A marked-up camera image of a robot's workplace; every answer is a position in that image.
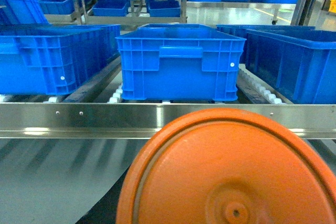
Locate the orange 4680 cylinder cap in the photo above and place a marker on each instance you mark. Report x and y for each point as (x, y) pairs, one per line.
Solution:
(227, 166)

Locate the steel shelf rack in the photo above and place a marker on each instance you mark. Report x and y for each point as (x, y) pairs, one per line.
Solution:
(80, 116)

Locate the blue plastic bin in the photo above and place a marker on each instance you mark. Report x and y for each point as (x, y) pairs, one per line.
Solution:
(299, 64)
(54, 60)
(179, 63)

